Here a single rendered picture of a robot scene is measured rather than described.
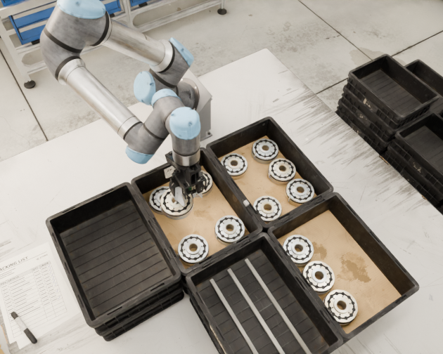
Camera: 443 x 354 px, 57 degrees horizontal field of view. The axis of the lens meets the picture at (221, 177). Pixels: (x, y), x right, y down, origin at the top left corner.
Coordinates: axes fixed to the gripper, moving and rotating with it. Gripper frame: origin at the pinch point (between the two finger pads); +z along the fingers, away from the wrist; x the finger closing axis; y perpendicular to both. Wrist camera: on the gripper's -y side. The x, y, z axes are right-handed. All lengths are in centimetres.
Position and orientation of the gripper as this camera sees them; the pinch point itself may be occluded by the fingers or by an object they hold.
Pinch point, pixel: (185, 196)
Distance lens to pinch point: 129.7
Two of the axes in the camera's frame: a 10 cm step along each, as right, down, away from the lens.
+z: -0.3, 6.5, 7.6
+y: 5.3, 6.6, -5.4
